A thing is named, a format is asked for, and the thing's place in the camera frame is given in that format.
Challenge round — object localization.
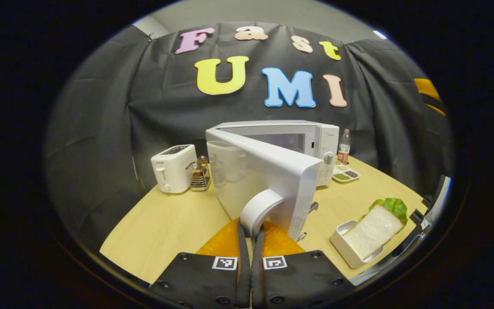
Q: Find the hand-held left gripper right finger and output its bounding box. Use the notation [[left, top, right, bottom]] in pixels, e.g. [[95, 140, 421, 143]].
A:
[[251, 221, 357, 309]]

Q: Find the white rectangular tray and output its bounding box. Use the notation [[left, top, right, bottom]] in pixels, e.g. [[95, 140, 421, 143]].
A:
[[330, 220, 387, 270]]

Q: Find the white microwave oven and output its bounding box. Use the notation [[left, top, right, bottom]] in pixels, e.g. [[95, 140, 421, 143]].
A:
[[205, 120, 340, 242]]

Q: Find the metal wire utensil holder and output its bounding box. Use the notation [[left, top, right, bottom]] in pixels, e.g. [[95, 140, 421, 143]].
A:
[[186, 161, 211, 191]]

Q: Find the white bread lettuce sandwich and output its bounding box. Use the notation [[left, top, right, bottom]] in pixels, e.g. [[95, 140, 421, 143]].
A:
[[342, 197, 408, 261]]

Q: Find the white divided dish of beans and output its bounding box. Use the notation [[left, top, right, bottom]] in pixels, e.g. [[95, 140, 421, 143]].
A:
[[332, 165, 361, 183]]

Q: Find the white toaster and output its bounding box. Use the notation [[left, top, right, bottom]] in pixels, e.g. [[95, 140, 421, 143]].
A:
[[151, 144, 197, 194]]

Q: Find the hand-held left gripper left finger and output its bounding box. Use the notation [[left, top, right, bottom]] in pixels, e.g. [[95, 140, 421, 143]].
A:
[[148, 218, 252, 309]]

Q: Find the black backdrop cloth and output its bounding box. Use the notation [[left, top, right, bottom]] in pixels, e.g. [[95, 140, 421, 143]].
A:
[[45, 21, 453, 254]]

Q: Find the clear red label bottle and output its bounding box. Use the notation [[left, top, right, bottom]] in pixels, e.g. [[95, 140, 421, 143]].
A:
[[338, 129, 351, 166]]

